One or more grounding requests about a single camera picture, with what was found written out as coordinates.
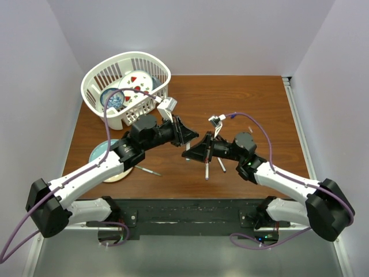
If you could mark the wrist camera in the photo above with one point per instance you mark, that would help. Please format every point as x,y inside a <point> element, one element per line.
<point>166,108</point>
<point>217,122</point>

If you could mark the grey green pen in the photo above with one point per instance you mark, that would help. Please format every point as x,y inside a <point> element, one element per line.
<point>148,171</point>

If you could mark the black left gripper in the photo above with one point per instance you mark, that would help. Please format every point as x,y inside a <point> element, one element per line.
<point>181,134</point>

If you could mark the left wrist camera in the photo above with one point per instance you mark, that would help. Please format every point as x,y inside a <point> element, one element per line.
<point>166,108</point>

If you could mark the blue rimmed plate behind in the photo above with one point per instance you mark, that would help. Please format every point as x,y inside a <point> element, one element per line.
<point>156,82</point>

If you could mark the white watermelon pattern plate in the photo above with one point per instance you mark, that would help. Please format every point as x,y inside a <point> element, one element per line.
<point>136,79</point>

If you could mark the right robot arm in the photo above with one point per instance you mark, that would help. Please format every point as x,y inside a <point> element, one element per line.
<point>319,205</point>

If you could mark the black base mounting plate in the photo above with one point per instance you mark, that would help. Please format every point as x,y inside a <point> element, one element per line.
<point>191,217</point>

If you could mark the white plastic dish basket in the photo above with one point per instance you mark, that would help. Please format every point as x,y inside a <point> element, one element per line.
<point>110,72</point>

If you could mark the light blue plate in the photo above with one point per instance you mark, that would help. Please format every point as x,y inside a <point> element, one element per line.
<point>101,149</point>

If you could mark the thin white blue-end pen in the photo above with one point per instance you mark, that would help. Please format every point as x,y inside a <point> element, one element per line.
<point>222,165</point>

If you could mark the blue white patterned bowl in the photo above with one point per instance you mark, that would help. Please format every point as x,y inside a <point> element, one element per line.
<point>112,100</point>

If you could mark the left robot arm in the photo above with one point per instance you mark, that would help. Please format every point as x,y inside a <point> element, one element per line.
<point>54,205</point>

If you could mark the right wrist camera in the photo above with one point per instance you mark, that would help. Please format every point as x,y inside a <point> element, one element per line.
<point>217,122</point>

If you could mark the white purple-tip marker pen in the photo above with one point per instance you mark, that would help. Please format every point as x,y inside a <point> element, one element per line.
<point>206,171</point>

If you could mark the aluminium frame rail right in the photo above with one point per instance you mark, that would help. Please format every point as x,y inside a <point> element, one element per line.
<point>339,246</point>

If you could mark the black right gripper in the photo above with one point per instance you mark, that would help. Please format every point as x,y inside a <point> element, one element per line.
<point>200,152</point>

